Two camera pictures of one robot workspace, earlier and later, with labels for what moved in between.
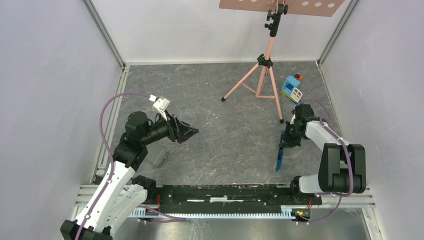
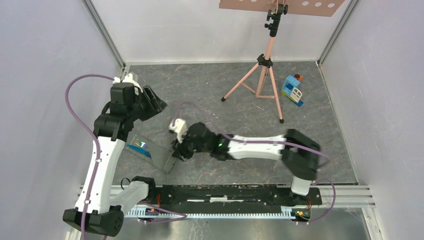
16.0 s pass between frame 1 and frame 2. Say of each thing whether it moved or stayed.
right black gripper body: moved
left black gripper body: moved
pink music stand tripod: stayed
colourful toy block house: stayed
